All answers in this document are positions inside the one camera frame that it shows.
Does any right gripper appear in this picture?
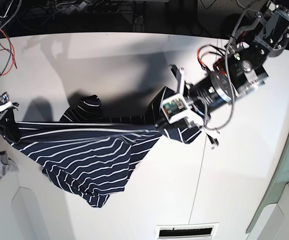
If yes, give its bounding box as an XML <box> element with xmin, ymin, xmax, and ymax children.
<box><xmin>0</xmin><ymin>92</ymin><xmax>21</xmax><ymax>144</ymax></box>

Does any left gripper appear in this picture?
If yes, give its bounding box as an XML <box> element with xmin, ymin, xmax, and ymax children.
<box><xmin>170</xmin><ymin>65</ymin><xmax>235</xmax><ymax>149</ymax></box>

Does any navy white striped t-shirt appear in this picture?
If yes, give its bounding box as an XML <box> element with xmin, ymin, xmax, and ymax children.
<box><xmin>10</xmin><ymin>87</ymin><xmax>201</xmax><ymax>208</ymax></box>

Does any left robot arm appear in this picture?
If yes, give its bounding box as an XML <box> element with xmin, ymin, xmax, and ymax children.
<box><xmin>159</xmin><ymin>0</ymin><xmax>289</xmax><ymax>129</ymax></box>

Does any black power strip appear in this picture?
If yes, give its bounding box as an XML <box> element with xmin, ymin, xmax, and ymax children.
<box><xmin>86</xmin><ymin>0</ymin><xmax>123</xmax><ymax>13</ymax></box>

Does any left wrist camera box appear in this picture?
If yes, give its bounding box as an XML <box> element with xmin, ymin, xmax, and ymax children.
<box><xmin>160</xmin><ymin>93</ymin><xmax>191</xmax><ymax>124</ymax></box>

